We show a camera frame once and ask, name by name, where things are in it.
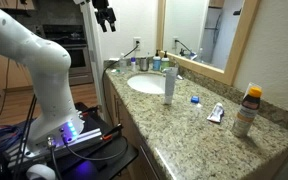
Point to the blue soap pump bottle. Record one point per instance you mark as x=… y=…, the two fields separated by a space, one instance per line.
x=156 y=63

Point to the white CeraVe cleanser tube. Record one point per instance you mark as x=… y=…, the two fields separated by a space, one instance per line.
x=170 y=85

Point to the black robot cart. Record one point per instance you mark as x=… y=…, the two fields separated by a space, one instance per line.
x=97 y=163

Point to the green soap pump bottle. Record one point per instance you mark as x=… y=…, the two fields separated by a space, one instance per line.
x=165 y=63

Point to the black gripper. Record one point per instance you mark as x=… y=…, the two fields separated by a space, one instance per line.
x=103 y=9

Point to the clear plastic bottle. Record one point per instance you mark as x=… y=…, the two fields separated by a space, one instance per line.
x=123 y=65

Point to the black kitchen oven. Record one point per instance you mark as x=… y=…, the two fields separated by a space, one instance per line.
x=74 y=56

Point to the black orange clamp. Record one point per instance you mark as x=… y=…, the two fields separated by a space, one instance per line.
x=89 y=110
x=112 y=132

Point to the white round caster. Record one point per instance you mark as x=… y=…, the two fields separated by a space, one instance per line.
x=39 y=172

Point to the chrome sink faucet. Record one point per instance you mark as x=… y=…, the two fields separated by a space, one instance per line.
x=165 y=70

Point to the aluminium robot mounting base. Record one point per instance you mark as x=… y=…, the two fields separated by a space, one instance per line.
x=84 y=136

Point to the blue dental floss box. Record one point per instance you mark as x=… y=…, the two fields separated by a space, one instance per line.
x=194 y=99

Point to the silver metal cup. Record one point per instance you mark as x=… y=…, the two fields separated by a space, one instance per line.
x=144 y=64

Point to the wooden vanity cabinet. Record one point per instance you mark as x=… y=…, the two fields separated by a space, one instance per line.
x=130 y=133

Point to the sunscreen spray bottle orange cap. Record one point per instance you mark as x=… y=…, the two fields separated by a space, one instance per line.
x=247 y=113

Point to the small clear plastic item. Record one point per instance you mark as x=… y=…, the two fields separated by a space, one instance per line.
x=198 y=107

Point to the small white toothpaste tube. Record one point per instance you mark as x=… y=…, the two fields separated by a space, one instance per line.
x=216 y=113

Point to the white oval sink basin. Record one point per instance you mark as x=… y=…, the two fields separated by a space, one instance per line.
x=147 y=83

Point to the white green contact lens case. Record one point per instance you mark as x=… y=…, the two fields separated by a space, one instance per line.
x=115 y=70

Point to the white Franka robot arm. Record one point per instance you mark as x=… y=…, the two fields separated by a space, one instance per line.
x=34 y=50

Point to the small bottle blue cap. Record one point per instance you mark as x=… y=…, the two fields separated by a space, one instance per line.
x=133 y=65

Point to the white door frame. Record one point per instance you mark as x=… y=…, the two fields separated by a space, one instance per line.
x=92 y=60

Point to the white wall outlet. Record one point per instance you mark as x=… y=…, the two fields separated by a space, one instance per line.
x=137 y=40

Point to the blue and white toothbrush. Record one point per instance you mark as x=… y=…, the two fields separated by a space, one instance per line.
x=147 y=55

